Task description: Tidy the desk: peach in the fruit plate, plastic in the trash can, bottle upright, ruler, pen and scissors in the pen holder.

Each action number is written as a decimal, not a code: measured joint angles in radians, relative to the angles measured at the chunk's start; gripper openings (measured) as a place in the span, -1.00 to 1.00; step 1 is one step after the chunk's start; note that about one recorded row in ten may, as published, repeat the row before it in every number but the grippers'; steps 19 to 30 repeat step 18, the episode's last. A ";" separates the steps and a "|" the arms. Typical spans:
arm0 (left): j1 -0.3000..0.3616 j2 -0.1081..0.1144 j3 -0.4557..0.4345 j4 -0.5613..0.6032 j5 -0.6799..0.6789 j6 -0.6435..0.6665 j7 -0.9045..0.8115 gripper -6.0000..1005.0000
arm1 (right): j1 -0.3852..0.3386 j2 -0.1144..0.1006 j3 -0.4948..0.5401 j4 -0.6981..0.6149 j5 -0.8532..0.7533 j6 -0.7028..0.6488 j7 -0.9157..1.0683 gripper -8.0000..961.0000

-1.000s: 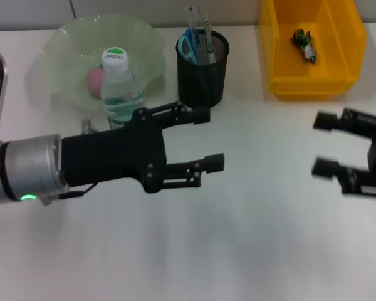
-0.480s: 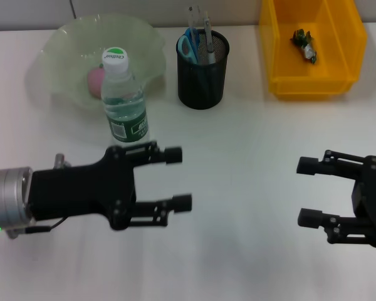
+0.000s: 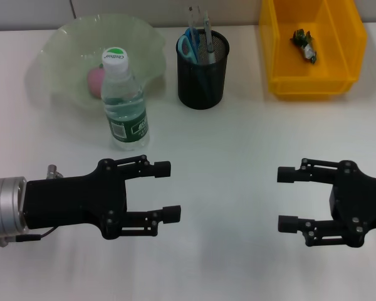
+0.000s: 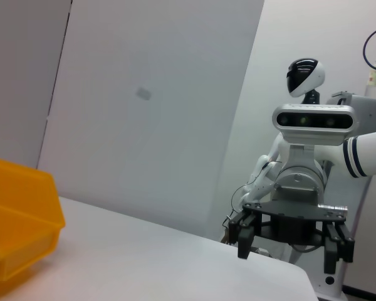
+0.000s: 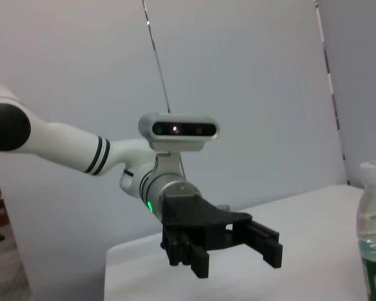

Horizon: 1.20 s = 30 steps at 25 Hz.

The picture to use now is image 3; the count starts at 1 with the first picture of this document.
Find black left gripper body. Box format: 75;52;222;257
23;158;128;241

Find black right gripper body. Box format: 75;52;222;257
328;160;376;248

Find clear water bottle green label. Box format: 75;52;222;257
100;46;150;152

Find blue capped scissors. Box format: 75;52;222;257
177;27;212;98

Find green plastic wrapper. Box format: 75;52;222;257
290;29;319;65

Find silver white pen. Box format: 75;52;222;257
202;9;217;65

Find clear plastic ruler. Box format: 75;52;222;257
187;5;209;63

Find black mesh pen cup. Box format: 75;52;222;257
175;29;231;110

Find green glass fruit bowl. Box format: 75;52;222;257
24;13;167;119

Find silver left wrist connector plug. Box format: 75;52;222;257
46;164;64;181

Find yellow plastic bin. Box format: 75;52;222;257
258;0;369;101

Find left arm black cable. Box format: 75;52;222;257
0;227;56;248

